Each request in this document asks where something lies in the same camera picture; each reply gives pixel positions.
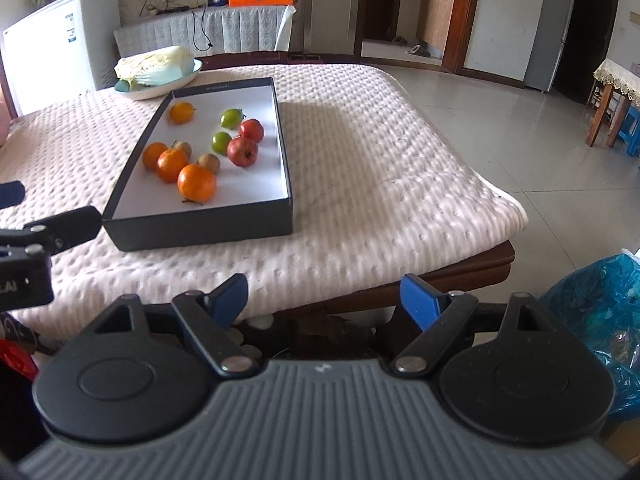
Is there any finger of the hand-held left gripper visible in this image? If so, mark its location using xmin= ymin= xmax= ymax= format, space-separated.
xmin=0 ymin=181 xmax=26 ymax=208
xmin=0 ymin=205 xmax=102 ymax=261

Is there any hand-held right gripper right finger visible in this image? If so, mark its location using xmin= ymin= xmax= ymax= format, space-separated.
xmin=390 ymin=274 xmax=549 ymax=377

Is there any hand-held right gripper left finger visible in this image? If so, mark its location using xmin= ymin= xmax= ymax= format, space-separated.
xmin=92 ymin=274 xmax=259 ymax=377

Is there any dark box with white inside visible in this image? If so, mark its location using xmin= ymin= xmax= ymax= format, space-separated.
xmin=102 ymin=77 xmax=294 ymax=252

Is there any orange with stem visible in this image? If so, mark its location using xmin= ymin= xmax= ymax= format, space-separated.
xmin=157 ymin=141 xmax=190 ymax=184

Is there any red apple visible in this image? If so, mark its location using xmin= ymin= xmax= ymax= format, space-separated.
xmin=239 ymin=118 xmax=265 ymax=143
xmin=227 ymin=137 xmax=259 ymax=167

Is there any dark patterned cloth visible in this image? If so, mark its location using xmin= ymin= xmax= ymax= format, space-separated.
xmin=0 ymin=317 xmax=43 ymax=356

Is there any red plastic bag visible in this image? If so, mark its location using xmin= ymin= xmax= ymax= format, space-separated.
xmin=0 ymin=337 xmax=39 ymax=382

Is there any white chest freezer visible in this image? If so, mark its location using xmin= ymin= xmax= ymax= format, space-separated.
xmin=0 ymin=0 xmax=118 ymax=116

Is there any white enamel basin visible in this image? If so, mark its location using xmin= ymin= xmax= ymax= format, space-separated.
xmin=114 ymin=58 xmax=203 ymax=100

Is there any blue plastic bag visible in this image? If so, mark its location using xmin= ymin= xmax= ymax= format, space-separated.
xmin=537 ymin=252 xmax=640 ymax=421

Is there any napa cabbage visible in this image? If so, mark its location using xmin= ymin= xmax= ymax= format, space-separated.
xmin=115 ymin=46 xmax=196 ymax=92

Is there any wooden table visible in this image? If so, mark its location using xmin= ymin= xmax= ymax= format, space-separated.
xmin=585 ymin=77 xmax=626 ymax=148

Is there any patterned cabinet cover cloth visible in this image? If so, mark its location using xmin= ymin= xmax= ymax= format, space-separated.
xmin=114 ymin=4 xmax=296 ymax=58

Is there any blue plastic stool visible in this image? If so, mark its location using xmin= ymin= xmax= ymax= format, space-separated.
xmin=607 ymin=105 xmax=640 ymax=156

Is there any wooden kitchen counter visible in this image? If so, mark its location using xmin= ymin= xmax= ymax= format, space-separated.
xmin=417 ymin=0 xmax=456 ymax=53

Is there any grey refrigerator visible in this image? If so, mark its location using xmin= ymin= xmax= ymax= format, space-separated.
xmin=524 ymin=0 xmax=578 ymax=93

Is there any dark wooden door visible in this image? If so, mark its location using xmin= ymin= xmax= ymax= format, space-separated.
xmin=367 ymin=0 xmax=401 ymax=41

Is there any wooden bed frame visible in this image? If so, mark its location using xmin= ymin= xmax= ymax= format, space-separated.
xmin=240 ymin=242 xmax=516 ymax=321

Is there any black cable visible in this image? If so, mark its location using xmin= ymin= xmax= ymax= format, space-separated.
xmin=192 ymin=7 xmax=213 ymax=51

